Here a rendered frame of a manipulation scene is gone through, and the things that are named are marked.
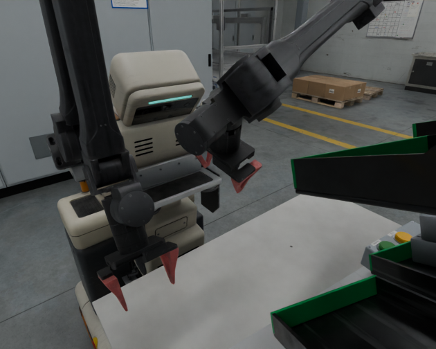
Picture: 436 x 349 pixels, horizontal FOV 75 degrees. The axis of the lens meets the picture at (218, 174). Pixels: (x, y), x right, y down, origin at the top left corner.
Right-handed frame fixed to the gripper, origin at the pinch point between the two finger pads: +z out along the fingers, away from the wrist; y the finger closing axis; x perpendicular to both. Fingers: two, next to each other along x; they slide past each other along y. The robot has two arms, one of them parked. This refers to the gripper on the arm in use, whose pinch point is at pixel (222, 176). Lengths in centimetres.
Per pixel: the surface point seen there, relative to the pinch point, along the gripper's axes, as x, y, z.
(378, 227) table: 43, 31, 35
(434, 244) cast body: -1.0, 33.4, -16.9
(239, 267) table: -1.2, 9.2, 29.7
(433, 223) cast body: -0.2, 31.9, -18.6
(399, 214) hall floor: 180, 45, 156
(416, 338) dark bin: -13.5, 34.8, -18.9
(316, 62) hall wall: 836, -363, 403
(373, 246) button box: 22.3, 31.5, 18.5
